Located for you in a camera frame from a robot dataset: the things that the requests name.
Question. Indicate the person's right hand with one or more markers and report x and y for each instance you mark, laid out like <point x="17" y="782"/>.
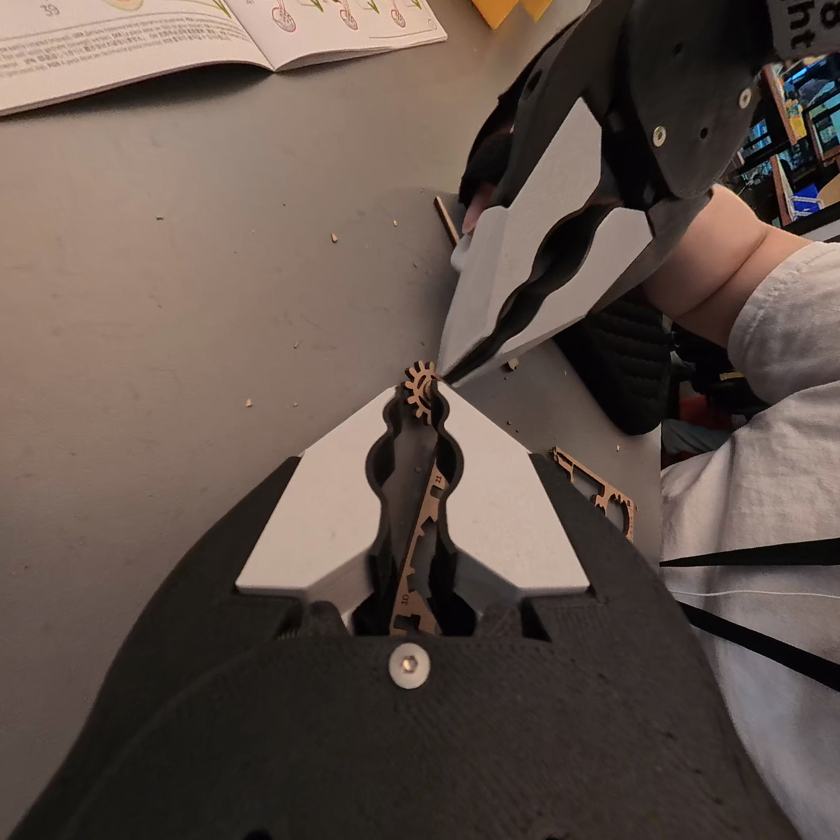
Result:
<point x="474" y="210"/>

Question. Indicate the small wooden gear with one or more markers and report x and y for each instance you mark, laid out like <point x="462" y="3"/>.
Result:
<point x="415" y="380"/>

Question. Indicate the yellow plastic bin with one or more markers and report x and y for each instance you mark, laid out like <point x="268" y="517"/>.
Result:
<point x="505" y="10"/>

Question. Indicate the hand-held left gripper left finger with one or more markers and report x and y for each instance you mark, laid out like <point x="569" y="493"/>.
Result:
<point x="315" y="525"/>

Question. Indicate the laser-cut wooden parts sheet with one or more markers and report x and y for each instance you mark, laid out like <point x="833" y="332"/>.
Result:
<point x="403" y="600"/>

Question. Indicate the thin wooden stick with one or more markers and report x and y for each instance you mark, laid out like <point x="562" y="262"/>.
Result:
<point x="446" y="220"/>

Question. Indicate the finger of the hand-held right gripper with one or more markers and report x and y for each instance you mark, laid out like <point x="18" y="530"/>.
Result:
<point x="590" y="262"/>
<point x="499" y="262"/>

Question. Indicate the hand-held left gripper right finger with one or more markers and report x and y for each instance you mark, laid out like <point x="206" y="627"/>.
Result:
<point x="512" y="518"/>

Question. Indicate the paper instruction booklet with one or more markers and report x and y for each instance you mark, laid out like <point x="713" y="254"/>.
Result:
<point x="131" y="52"/>

